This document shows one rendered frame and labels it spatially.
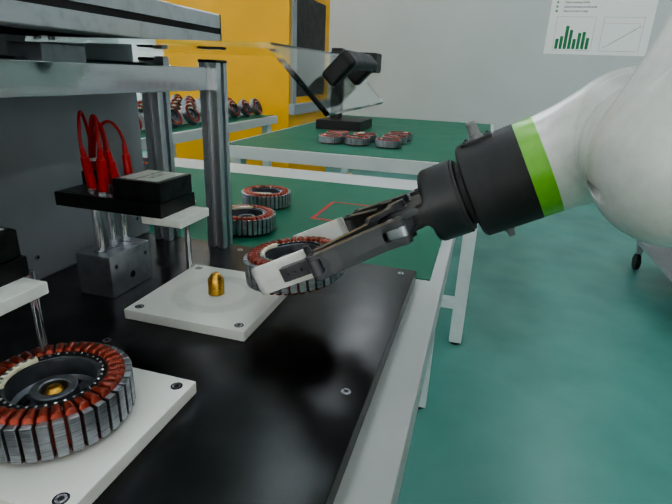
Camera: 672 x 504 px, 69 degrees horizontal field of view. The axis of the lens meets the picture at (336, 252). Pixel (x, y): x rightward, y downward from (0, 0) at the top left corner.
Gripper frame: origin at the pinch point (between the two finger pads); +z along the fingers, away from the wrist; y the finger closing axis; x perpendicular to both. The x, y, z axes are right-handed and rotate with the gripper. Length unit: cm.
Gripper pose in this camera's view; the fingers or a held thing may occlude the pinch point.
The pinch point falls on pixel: (293, 257)
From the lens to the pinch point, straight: 55.7
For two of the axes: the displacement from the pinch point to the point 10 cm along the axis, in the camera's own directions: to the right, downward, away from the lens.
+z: -8.7, 3.1, 3.9
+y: -2.9, 3.2, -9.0
